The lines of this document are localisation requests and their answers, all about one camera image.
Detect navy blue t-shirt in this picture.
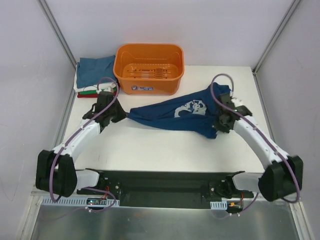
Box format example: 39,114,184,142
127,87,218,139

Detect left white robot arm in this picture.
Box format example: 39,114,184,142
35,91,127,197

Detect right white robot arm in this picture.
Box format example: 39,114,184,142
213,93,304,202

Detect folded green t-shirt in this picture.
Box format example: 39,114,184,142
78,86,117,95

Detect folded red t-shirt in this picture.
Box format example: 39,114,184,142
76,90,117,98

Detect folded light blue t-shirt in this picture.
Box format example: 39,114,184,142
75,55,116,89

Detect orange plastic basket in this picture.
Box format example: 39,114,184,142
113,43,185,95

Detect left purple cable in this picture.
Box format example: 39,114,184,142
49,76,119,214

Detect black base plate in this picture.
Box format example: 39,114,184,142
77,170,254,209

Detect right slotted cable duct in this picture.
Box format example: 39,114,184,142
209,200,244,210

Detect slotted cable duct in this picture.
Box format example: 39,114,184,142
209,200,244,210
41,197,120,208

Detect left slotted cable duct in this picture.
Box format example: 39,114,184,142
41,197,120,208

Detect left aluminium frame post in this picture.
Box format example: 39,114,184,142
37,0,77,69

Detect aluminium frame post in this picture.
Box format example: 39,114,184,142
252,0,303,76
37,0,77,69

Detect right aluminium frame post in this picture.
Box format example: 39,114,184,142
252,0,303,76

